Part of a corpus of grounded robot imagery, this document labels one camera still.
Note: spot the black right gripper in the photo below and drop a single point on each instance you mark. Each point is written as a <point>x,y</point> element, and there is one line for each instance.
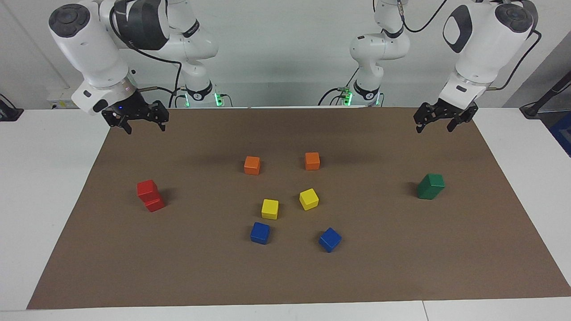
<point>136,109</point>

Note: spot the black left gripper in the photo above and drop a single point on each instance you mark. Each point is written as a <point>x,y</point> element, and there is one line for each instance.
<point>444,111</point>

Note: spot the green wooden cube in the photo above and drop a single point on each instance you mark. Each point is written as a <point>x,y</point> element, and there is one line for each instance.
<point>434,180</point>
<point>426,193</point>

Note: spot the red wooden cube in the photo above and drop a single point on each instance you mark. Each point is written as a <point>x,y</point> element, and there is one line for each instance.
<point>155,205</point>
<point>147,189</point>

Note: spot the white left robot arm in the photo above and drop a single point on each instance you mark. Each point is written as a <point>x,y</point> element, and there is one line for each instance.
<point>482,44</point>

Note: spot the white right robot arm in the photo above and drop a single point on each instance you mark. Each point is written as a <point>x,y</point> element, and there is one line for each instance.
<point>93,49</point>

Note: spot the white power strip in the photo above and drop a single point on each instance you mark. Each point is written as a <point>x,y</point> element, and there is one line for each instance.
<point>60,101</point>

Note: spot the black stand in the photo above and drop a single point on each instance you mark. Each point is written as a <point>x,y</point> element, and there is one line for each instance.
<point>546,96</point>

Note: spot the orange wooden cube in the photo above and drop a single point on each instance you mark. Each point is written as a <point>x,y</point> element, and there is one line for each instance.
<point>312,161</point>
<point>252,165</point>

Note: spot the blue crate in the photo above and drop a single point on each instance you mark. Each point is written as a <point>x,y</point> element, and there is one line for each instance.
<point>563,133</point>

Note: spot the small black floor object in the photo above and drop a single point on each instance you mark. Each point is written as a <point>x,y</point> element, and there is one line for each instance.
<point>9,113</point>

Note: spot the brown table mat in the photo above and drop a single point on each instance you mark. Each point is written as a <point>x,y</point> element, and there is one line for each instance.
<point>401,267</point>

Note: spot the yellow wooden cube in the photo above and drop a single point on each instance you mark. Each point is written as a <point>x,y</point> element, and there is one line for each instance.
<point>270,209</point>
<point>309,199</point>

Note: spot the blue wooden cube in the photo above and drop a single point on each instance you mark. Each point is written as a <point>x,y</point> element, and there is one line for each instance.
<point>330,240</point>
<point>260,232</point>

